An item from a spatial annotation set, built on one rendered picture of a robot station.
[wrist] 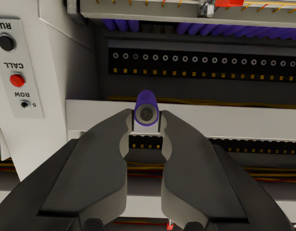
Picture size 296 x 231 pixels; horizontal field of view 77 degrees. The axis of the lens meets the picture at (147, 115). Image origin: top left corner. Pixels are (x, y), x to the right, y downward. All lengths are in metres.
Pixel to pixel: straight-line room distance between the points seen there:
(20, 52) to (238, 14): 0.27
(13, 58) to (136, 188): 0.35
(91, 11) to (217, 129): 0.23
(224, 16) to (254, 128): 0.16
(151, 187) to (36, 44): 0.37
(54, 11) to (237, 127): 0.28
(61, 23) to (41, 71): 0.07
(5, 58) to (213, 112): 0.27
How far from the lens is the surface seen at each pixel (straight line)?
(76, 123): 0.28
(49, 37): 0.26
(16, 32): 0.27
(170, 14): 0.27
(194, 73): 0.41
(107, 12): 0.28
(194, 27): 0.33
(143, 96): 0.15
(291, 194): 0.58
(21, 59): 0.27
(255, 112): 0.31
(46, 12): 0.25
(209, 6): 0.25
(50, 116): 0.29
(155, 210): 0.40
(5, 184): 0.56
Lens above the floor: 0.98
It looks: 27 degrees up
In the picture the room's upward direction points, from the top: 177 degrees counter-clockwise
